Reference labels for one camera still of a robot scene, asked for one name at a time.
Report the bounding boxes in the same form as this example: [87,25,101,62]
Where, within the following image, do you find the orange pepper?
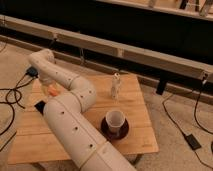
[47,85,59,97]

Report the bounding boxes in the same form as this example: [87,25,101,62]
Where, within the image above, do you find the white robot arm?
[28,49,136,171]

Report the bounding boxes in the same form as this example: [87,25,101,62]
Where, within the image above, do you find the black power box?
[26,67,38,77]

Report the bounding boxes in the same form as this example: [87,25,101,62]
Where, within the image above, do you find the black phone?
[34,101,46,114]

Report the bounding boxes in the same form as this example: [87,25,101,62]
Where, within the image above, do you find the small clear glass bottle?
[111,73,121,99]

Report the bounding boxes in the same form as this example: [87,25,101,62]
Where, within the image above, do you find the white plastic cup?
[105,110,125,133]

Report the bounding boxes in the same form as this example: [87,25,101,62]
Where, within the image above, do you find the wooden table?
[8,74,159,164]

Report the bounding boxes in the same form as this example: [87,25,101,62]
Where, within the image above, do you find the dark brown saucer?
[101,118,129,141]

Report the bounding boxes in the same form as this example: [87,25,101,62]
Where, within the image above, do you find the black power adapter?
[184,134,201,150]

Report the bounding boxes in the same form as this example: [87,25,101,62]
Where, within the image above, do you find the black cables on floor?
[0,38,59,153]

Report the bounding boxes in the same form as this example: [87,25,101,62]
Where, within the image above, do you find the long beige rail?
[0,14,213,83]

